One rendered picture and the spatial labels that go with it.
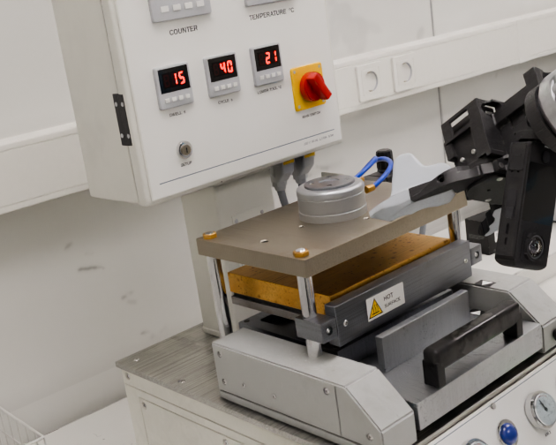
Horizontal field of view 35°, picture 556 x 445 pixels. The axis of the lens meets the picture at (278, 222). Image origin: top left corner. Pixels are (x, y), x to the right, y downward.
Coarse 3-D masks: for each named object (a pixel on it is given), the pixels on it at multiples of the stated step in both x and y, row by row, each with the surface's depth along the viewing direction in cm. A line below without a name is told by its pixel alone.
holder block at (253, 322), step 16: (432, 304) 105; (256, 320) 106; (272, 320) 108; (288, 320) 109; (400, 320) 101; (288, 336) 100; (368, 336) 98; (336, 352) 95; (352, 352) 96; (368, 352) 98
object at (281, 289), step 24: (408, 240) 107; (432, 240) 105; (360, 264) 101; (384, 264) 100; (240, 288) 104; (264, 288) 100; (288, 288) 97; (336, 288) 94; (264, 312) 102; (288, 312) 98
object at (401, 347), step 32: (416, 320) 96; (448, 320) 100; (384, 352) 93; (416, 352) 97; (480, 352) 95; (512, 352) 97; (416, 384) 90; (448, 384) 89; (480, 384) 93; (416, 416) 87
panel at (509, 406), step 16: (544, 368) 100; (528, 384) 98; (544, 384) 99; (496, 400) 95; (512, 400) 96; (480, 416) 93; (496, 416) 94; (512, 416) 95; (448, 432) 89; (464, 432) 91; (480, 432) 92; (496, 432) 93; (528, 432) 96; (544, 432) 97
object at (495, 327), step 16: (512, 304) 96; (480, 320) 93; (496, 320) 94; (512, 320) 96; (448, 336) 90; (464, 336) 90; (480, 336) 92; (432, 352) 88; (448, 352) 89; (464, 352) 91; (432, 368) 88; (432, 384) 89
